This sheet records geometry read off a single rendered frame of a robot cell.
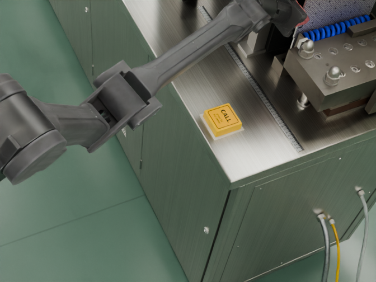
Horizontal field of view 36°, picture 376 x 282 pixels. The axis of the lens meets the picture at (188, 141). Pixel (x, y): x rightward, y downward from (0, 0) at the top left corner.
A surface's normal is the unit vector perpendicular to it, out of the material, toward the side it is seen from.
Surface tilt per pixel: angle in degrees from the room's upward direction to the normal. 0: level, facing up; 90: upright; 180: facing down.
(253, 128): 0
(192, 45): 21
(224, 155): 0
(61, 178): 0
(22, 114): 26
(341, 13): 90
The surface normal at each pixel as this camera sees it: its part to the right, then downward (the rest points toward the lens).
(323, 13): 0.43, 0.76
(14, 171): -0.39, 0.29
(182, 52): 0.41, -0.38
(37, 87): 0.11, -0.58
